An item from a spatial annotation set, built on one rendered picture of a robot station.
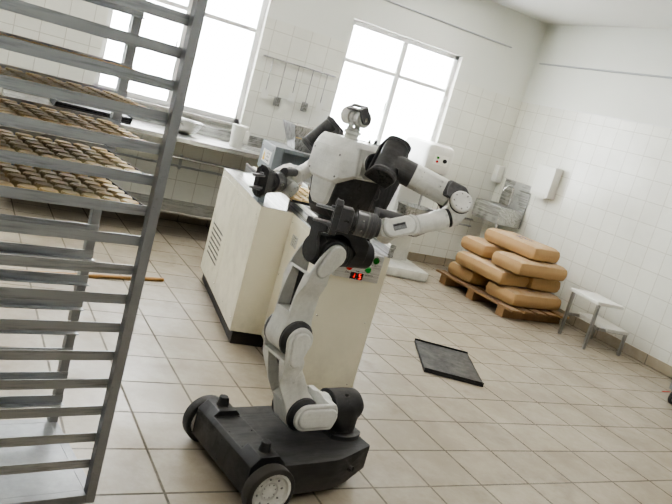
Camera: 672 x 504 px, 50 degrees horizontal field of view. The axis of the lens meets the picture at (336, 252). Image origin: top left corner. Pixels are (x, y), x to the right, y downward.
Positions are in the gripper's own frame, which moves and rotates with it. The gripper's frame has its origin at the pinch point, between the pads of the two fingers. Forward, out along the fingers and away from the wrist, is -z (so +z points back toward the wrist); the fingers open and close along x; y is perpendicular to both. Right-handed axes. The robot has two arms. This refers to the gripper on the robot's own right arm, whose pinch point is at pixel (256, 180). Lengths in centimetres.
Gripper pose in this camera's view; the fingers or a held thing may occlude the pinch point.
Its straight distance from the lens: 276.3
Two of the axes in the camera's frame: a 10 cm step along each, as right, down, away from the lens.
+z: 3.8, -0.8, 9.2
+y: 8.9, 3.1, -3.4
